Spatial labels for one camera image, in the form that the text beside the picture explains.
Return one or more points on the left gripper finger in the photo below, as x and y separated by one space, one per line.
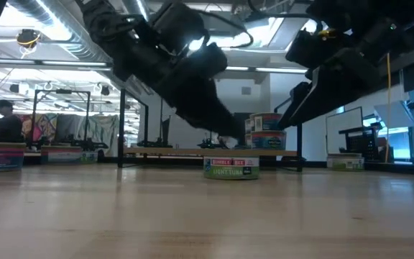
200 108

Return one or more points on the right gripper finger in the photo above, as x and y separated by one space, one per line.
343 79
298 94

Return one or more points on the blue-label pull-tab tuna can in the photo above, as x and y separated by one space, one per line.
61 156
0 158
269 141
266 122

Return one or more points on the green-label gray-lid tuna can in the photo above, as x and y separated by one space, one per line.
89 157
231 169

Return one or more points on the pull-tab lid tuna can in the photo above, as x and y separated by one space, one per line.
345 163

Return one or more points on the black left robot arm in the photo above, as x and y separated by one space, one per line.
110 32

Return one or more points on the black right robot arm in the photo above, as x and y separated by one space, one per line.
354 11

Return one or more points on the ceiling strip light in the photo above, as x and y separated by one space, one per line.
275 70
67 63

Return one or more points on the white board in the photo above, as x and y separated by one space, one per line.
340 126

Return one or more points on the yellow sticker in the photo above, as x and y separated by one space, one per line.
327 34

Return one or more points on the black mesh cart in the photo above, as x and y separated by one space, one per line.
363 144

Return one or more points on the black garment rack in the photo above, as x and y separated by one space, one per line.
61 91

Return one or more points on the colourful hanging cloth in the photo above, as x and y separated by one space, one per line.
45 127

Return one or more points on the black ceiling-hung device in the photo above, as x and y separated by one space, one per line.
28 37

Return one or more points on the person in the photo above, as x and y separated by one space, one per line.
5 127

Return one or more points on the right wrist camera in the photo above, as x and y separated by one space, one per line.
309 48

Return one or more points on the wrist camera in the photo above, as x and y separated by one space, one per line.
178 21
309 48

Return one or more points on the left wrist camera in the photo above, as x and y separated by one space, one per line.
178 21

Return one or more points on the silver ventilation duct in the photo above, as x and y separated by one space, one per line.
59 28

